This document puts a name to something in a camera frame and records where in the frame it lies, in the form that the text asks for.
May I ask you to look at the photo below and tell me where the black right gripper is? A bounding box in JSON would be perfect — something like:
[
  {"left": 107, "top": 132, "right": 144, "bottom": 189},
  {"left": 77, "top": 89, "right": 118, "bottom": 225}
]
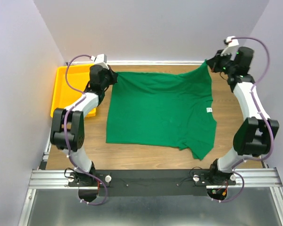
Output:
[{"left": 206, "top": 49, "right": 236, "bottom": 75}]

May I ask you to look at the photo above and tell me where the yellow plastic tray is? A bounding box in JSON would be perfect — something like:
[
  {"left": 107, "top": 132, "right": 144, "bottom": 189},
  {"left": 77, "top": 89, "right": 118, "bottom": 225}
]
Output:
[{"left": 50, "top": 64, "right": 93, "bottom": 117}]

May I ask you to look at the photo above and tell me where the green t-shirt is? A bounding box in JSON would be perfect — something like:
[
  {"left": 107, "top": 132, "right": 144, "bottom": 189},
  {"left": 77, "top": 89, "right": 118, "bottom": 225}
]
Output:
[{"left": 106, "top": 63, "right": 216, "bottom": 160}]

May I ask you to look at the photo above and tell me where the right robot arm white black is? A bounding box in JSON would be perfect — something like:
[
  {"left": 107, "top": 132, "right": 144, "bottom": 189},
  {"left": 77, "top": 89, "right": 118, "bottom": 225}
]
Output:
[{"left": 206, "top": 47, "right": 279, "bottom": 185}]

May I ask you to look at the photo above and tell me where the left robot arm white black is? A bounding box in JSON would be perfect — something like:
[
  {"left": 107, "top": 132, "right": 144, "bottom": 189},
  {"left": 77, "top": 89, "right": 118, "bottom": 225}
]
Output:
[{"left": 50, "top": 64, "right": 118, "bottom": 186}]

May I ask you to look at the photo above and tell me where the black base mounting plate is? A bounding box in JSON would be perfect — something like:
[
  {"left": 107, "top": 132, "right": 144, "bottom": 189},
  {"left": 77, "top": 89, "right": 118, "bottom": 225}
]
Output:
[{"left": 64, "top": 167, "right": 236, "bottom": 204}]

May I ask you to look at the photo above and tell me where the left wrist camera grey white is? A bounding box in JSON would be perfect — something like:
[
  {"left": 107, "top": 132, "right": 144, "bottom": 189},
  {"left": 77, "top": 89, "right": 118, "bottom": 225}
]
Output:
[{"left": 90, "top": 54, "right": 107, "bottom": 66}]

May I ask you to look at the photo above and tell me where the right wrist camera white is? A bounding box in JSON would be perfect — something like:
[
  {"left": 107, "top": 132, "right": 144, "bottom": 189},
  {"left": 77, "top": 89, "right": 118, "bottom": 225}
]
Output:
[{"left": 221, "top": 36, "right": 239, "bottom": 56}]

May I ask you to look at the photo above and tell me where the white aluminium back rail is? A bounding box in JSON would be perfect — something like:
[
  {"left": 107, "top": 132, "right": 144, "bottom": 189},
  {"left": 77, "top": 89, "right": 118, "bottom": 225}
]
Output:
[{"left": 65, "top": 60, "right": 208, "bottom": 66}]

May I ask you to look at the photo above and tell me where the aluminium left side rail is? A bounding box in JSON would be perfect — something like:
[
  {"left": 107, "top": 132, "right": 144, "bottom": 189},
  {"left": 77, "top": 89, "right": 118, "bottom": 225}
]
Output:
[{"left": 37, "top": 138, "right": 51, "bottom": 170}]

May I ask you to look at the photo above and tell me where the aluminium front frame rail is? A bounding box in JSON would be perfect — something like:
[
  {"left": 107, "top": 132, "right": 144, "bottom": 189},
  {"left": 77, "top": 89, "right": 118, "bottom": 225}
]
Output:
[{"left": 19, "top": 168, "right": 283, "bottom": 226}]

